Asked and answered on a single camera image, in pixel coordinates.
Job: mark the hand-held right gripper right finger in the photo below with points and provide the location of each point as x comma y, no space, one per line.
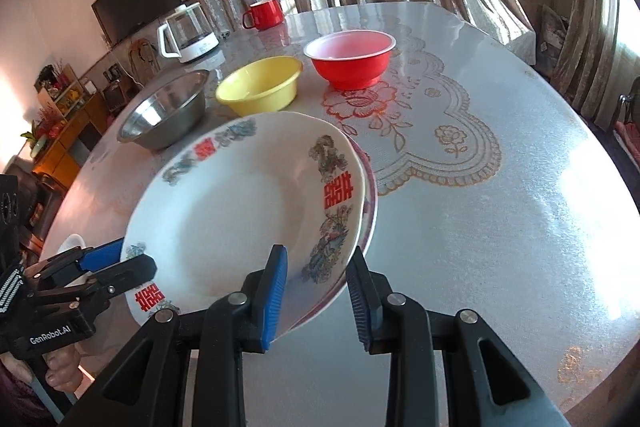
359,302

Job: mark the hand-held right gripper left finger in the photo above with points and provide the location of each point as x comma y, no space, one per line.
272,297

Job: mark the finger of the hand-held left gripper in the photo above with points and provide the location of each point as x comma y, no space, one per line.
125,274
100,254

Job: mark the pink rimmed plate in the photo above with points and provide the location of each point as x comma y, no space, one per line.
369,207

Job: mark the white patterned plate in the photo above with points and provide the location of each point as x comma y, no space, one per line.
225,207

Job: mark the red plastic bowl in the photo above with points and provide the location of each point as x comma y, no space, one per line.
350,64

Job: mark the person's left hand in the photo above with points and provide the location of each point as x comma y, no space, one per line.
62,372

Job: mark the white round object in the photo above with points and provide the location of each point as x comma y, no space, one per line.
72,247

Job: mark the wooden cabinet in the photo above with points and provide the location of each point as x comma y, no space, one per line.
75,132

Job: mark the floral lace tablecloth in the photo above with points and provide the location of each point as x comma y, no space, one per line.
475,232

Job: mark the stainless steel bowl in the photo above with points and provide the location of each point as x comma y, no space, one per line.
165,112

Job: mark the red flower decoration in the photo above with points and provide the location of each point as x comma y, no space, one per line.
57,82

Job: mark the yellow plastic bowl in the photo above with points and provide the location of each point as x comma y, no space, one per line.
260,92

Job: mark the white glass kettle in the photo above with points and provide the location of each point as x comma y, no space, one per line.
192,34

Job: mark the red mug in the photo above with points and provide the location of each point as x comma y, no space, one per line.
265,14

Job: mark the dark oval back chair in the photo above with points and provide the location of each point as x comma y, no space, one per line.
631,127

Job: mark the grey brown bundle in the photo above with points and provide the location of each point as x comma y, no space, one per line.
552,37

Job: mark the brown side curtain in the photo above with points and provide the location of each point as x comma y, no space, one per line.
590,32

